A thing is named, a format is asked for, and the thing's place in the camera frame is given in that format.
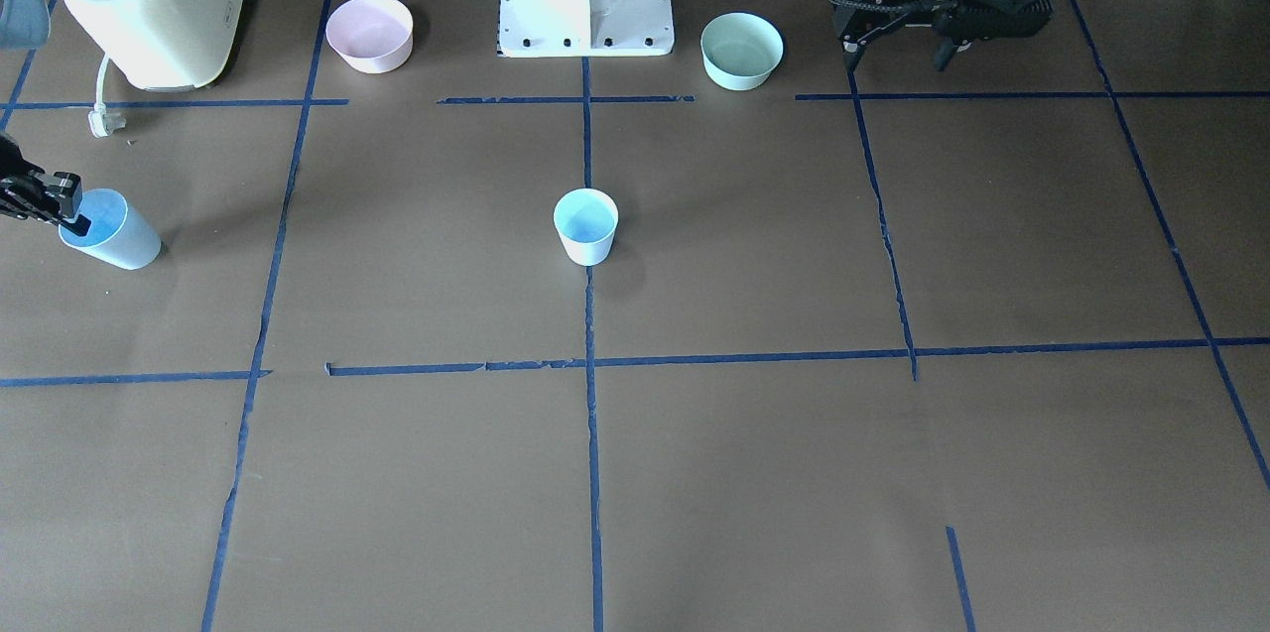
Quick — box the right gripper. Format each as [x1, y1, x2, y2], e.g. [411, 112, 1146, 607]
[1, 135, 91, 237]

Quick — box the light blue cup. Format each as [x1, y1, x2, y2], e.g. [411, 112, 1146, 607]
[552, 189, 620, 267]
[58, 189, 163, 272]

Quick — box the white power plug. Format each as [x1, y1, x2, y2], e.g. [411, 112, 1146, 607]
[88, 55, 127, 140]

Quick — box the green bowl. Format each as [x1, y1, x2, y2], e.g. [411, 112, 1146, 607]
[699, 11, 785, 91]

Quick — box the cream toaster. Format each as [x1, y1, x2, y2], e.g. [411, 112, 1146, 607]
[64, 0, 244, 91]

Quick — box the pink bowl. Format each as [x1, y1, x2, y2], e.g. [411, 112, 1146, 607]
[323, 0, 417, 74]

